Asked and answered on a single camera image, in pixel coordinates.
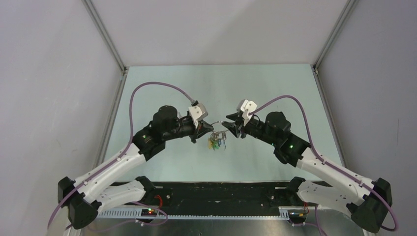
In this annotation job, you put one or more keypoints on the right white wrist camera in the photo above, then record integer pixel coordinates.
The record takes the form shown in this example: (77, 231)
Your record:
(245, 110)

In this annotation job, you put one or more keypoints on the right aluminium corner post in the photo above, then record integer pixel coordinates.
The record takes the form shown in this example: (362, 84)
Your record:
(335, 32)

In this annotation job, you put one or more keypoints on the left controller board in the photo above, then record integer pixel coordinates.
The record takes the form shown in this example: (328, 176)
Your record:
(148, 212)

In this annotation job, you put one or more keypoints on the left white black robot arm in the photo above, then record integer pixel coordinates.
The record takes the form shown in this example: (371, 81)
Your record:
(90, 194)

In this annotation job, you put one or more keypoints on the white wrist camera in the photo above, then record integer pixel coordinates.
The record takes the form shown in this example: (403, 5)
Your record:
(245, 110)
(198, 112)

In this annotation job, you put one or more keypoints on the aluminium frame rail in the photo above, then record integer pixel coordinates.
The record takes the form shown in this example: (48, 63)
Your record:
(229, 200)

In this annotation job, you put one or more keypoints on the controller board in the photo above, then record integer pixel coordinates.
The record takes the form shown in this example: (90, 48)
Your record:
(148, 212)
(297, 215)

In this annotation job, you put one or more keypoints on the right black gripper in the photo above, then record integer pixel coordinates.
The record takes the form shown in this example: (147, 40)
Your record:
(235, 128)

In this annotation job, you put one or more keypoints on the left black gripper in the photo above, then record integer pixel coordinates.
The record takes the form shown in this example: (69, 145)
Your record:
(203, 129)

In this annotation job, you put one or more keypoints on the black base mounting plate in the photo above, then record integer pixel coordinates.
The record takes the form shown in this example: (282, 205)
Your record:
(233, 199)

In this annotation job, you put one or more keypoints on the aluminium corner post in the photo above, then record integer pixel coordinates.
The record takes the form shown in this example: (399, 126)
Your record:
(100, 26)
(335, 32)

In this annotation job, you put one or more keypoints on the keyring with coloured keys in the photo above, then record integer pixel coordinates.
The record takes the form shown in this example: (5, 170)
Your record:
(217, 139)

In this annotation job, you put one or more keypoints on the right controller board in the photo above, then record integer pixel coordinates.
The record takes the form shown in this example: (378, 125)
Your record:
(297, 215)

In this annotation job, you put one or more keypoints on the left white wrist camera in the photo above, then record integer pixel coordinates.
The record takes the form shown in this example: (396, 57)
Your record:
(198, 112)

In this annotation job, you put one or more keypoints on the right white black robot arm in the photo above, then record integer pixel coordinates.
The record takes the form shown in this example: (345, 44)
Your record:
(364, 200)

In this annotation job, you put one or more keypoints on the left aluminium corner post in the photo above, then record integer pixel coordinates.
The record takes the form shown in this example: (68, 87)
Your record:
(100, 26)

